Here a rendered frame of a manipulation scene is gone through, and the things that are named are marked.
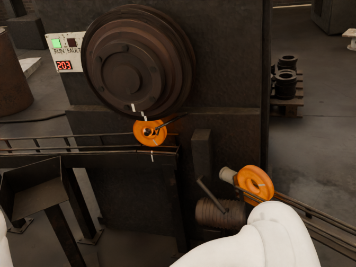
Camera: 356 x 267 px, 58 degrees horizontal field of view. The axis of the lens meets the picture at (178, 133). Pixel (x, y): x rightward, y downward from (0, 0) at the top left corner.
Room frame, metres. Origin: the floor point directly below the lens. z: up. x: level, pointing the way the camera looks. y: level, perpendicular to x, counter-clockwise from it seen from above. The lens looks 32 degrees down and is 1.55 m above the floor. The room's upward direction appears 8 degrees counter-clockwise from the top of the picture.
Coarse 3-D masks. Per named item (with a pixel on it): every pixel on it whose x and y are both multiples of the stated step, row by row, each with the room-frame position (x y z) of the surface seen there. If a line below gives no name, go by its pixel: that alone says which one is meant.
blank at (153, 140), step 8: (160, 120) 1.23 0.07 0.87; (136, 128) 1.25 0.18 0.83; (160, 128) 1.21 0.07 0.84; (136, 136) 1.25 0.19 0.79; (144, 136) 1.24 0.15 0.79; (152, 136) 1.25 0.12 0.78; (160, 136) 1.21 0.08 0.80; (144, 144) 1.24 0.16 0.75; (152, 144) 1.23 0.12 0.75; (160, 144) 1.22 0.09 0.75
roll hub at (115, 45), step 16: (112, 48) 1.15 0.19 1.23; (128, 48) 1.13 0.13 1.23; (144, 48) 1.13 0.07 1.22; (96, 64) 1.18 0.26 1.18; (112, 64) 1.17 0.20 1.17; (128, 64) 1.14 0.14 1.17; (144, 64) 1.12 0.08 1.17; (160, 64) 1.12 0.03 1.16; (96, 80) 1.18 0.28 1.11; (112, 80) 1.15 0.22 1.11; (128, 80) 1.13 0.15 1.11; (144, 80) 1.13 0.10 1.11; (160, 80) 1.10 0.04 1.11; (112, 96) 1.17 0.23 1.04; (128, 96) 1.15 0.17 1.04; (144, 96) 1.13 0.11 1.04
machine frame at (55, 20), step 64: (64, 0) 1.47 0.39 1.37; (128, 0) 1.38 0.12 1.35; (192, 0) 1.29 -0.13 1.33; (256, 0) 1.21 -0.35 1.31; (256, 64) 1.21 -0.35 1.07; (128, 128) 1.36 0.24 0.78; (192, 128) 1.25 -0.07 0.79; (256, 128) 1.15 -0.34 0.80; (128, 192) 1.39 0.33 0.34; (192, 192) 1.26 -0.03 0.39
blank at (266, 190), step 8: (248, 168) 0.92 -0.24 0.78; (256, 168) 0.91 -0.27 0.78; (240, 176) 0.95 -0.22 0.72; (248, 176) 0.92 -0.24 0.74; (256, 176) 0.89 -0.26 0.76; (264, 176) 0.88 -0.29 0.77; (240, 184) 0.96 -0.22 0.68; (248, 184) 0.94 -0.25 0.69; (264, 184) 0.86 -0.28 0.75; (272, 184) 0.87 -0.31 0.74; (256, 192) 0.90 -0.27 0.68; (264, 192) 0.86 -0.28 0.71; (272, 192) 0.86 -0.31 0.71
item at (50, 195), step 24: (24, 168) 1.25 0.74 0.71; (48, 168) 1.27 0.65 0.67; (0, 192) 1.08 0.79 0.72; (24, 192) 1.22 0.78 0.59; (48, 192) 1.18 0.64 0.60; (24, 216) 1.05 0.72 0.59; (48, 216) 1.13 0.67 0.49; (72, 240) 1.15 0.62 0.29; (72, 264) 1.13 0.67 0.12; (96, 264) 1.20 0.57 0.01
